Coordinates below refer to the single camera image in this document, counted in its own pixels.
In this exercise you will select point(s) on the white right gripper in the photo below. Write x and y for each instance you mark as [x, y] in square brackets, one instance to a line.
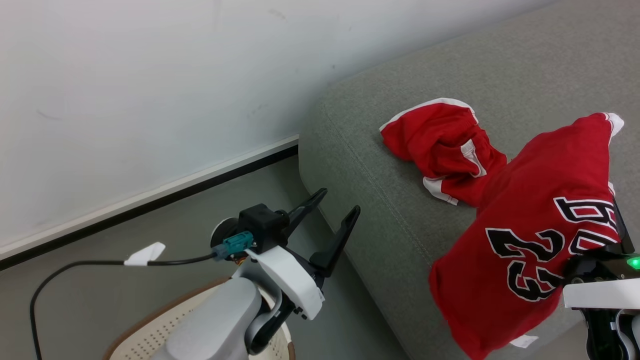
[600, 292]

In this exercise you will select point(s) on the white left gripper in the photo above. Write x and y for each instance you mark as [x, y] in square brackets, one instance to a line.
[295, 280]

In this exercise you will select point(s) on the red number 23 jersey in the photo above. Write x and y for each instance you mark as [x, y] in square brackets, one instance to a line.
[545, 200]

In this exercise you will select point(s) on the red shorts with white trim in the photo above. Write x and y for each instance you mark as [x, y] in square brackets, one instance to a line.
[440, 140]

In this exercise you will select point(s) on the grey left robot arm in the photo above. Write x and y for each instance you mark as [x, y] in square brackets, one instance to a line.
[220, 320]

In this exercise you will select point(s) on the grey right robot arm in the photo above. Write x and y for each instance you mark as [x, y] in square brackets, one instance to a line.
[600, 335]

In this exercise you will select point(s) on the grey fabric sofa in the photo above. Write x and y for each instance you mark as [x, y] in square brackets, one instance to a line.
[390, 175]

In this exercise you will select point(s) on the white and black baseboard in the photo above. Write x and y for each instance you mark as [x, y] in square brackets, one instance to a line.
[150, 197]

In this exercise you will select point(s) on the cream perforated laundry basket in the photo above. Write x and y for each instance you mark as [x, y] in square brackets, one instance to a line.
[145, 337]

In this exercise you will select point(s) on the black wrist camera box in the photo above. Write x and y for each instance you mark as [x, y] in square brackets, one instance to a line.
[262, 225]

